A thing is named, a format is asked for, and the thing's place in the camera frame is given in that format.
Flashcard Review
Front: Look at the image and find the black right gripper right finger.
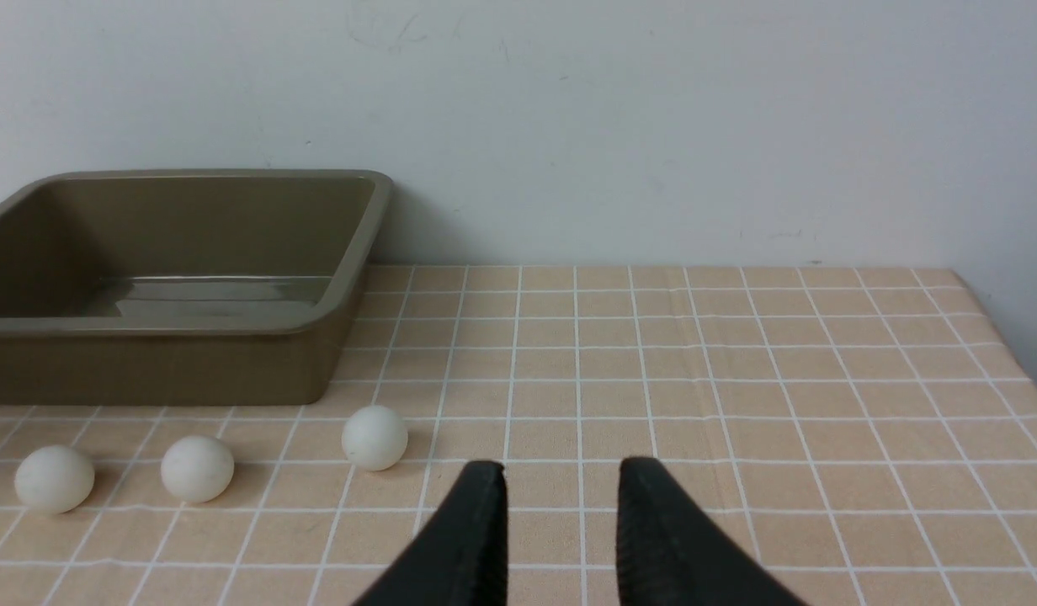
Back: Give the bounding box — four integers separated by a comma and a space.
616, 457, 804, 605

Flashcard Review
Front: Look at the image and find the white ping-pong ball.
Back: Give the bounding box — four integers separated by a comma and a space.
341, 404, 408, 472
160, 436, 237, 505
15, 445, 95, 514

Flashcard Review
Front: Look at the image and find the olive green plastic bin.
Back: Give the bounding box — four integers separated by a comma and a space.
0, 169, 394, 407

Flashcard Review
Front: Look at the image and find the beige checkered tablecloth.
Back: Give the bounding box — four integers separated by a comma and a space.
0, 266, 1037, 605

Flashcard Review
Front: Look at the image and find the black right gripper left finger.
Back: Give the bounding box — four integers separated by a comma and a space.
354, 460, 508, 605

